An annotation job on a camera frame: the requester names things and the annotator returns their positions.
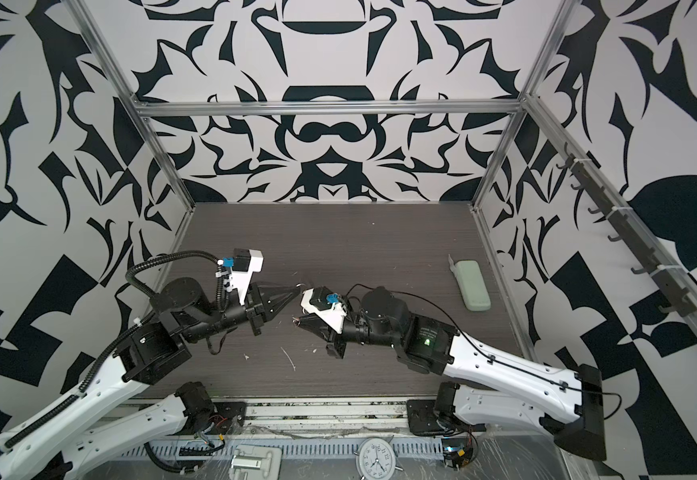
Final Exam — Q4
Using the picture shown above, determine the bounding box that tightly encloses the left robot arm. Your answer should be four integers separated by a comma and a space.
0, 249, 302, 479

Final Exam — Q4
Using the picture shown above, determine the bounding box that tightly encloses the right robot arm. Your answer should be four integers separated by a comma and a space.
294, 287, 607, 461

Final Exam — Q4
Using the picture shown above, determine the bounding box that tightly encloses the white table clock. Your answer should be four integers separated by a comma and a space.
355, 438, 402, 480

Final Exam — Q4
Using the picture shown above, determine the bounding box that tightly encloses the mint green glasses case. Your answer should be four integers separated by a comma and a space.
448, 256, 492, 312

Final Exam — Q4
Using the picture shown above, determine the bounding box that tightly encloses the white plastic hinge block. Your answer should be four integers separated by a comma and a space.
228, 445, 282, 480

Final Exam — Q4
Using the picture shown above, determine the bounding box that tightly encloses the small green circuit board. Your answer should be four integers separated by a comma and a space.
442, 435, 479, 470

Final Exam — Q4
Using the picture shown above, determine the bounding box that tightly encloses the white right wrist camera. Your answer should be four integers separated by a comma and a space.
300, 286, 348, 334

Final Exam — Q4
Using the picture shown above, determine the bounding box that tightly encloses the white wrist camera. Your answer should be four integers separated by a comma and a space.
216, 248, 264, 305
300, 286, 348, 334

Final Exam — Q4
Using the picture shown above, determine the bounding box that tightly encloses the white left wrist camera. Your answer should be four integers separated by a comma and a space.
216, 248, 264, 305

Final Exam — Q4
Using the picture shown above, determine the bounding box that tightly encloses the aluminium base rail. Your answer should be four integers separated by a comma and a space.
131, 394, 506, 436

